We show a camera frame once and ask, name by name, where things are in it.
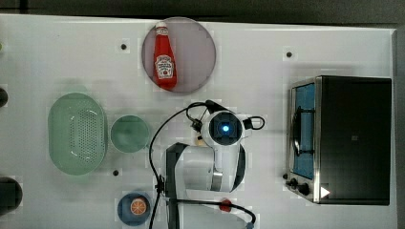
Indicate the orange slice toy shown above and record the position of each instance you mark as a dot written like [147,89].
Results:
[138,206]

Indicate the black cylindrical cup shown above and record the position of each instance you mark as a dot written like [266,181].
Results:
[11,195]

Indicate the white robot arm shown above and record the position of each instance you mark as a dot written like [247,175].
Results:
[217,166]

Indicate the red tomato toy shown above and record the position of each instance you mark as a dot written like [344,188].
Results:
[225,205]

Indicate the green mug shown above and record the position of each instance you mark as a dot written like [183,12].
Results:
[130,134]

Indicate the red ketchup bottle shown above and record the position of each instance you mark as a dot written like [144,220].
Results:
[165,72]

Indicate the green perforated colander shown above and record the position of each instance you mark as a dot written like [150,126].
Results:
[77,129]

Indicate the grey round plate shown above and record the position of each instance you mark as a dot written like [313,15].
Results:
[194,51]

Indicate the black toaster oven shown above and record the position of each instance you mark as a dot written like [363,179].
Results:
[340,140]

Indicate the peeled plush banana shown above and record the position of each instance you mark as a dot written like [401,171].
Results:
[199,141]

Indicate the black round container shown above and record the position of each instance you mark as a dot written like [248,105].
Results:
[3,97]

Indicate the blue bowl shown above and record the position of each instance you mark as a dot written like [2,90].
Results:
[124,213]

